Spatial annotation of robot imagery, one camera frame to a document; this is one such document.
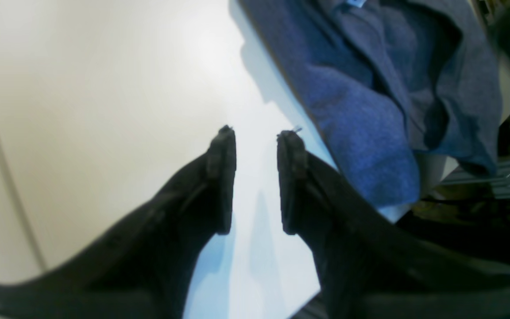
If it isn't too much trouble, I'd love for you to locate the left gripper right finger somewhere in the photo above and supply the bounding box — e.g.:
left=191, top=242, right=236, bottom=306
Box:
left=277, top=131, right=510, bottom=319

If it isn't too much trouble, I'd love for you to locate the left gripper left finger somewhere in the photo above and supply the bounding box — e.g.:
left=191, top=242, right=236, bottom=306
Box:
left=0, top=126, right=236, bottom=319

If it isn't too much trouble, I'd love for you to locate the blue grey T-shirt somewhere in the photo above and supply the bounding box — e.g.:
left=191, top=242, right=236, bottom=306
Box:
left=240, top=0, right=502, bottom=209

